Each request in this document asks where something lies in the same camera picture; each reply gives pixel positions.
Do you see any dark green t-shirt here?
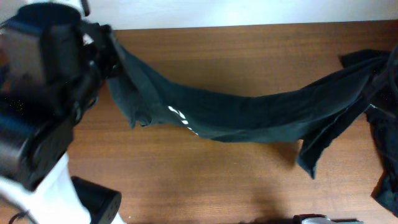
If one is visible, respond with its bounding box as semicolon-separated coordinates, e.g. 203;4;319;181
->
108;45;389;177

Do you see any black garment white logo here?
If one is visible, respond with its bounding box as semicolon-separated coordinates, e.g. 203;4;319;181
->
340;49;397;216

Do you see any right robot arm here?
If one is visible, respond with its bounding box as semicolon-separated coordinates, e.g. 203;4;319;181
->
293;214;364;224

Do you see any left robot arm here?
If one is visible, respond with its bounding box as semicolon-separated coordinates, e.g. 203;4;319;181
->
1;1;123;224

